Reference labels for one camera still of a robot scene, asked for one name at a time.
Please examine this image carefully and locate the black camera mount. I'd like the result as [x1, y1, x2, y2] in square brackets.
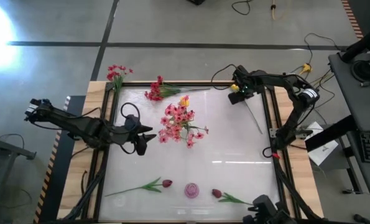
[242, 194, 297, 224]

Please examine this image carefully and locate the black slanted pole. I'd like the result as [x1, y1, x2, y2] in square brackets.
[341, 18, 370, 63]

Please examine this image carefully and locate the grey office desk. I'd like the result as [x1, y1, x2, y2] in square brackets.
[327, 51, 370, 208]

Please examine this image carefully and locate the black floor cable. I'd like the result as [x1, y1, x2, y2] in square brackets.
[231, 0, 251, 16]

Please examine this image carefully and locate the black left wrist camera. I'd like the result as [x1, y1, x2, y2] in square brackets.
[136, 139, 149, 157]

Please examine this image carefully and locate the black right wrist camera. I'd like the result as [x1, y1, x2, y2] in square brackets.
[228, 91, 247, 106]

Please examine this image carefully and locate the grey metal stand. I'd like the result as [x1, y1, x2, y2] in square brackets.
[0, 124, 37, 161]

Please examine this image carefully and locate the red flower bunch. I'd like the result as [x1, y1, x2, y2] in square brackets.
[106, 64, 134, 95]
[144, 75, 211, 102]

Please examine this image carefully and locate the purple glass vase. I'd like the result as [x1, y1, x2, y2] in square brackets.
[183, 182, 200, 199]

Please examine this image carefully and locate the pink flower bunch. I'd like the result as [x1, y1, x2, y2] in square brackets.
[158, 103, 210, 149]

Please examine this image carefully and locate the yellow floor cable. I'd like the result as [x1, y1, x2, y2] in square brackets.
[271, 0, 285, 21]

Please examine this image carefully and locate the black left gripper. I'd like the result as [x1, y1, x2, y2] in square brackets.
[118, 114, 157, 146]

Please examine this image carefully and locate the black curved gripper cable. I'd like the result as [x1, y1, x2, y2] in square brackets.
[210, 63, 239, 91]

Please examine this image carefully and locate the black aluminium table frame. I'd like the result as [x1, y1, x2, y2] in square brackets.
[78, 80, 322, 224]

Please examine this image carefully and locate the white paper sheet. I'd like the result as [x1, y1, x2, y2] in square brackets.
[305, 121, 340, 166]

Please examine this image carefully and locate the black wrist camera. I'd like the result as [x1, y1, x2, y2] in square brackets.
[228, 91, 247, 106]
[136, 139, 149, 157]

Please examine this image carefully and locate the black looped gripper cable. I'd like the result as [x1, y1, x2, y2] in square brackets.
[120, 102, 141, 125]

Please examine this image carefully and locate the black coiled headset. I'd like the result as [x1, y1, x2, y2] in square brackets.
[350, 58, 370, 82]

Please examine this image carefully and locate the red tulip green stem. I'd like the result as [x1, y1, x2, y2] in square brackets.
[211, 188, 254, 206]
[104, 176, 173, 198]

